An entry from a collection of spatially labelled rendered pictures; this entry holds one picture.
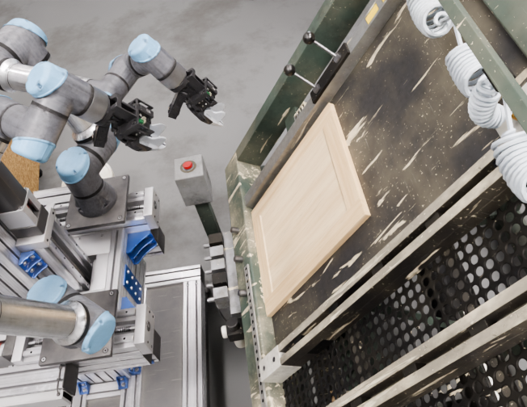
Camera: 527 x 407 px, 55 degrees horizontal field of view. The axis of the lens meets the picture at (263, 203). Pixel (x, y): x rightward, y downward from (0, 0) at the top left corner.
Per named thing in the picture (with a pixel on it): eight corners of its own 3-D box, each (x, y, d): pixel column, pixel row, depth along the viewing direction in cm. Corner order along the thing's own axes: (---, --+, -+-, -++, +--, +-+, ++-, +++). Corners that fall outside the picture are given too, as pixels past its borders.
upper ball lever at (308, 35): (339, 62, 151) (301, 37, 150) (346, 52, 148) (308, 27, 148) (336, 67, 148) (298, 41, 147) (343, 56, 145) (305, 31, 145)
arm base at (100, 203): (74, 220, 183) (61, 203, 175) (80, 188, 192) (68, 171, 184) (115, 214, 182) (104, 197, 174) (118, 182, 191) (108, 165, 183)
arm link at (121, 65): (94, 77, 139) (118, 67, 132) (115, 52, 145) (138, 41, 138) (115, 98, 144) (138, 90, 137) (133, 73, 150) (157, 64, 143)
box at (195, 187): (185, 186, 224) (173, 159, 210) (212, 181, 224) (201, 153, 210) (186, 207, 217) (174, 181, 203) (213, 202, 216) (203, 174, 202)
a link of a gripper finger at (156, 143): (179, 148, 124) (151, 135, 117) (162, 158, 127) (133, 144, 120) (178, 138, 125) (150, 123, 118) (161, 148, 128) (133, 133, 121)
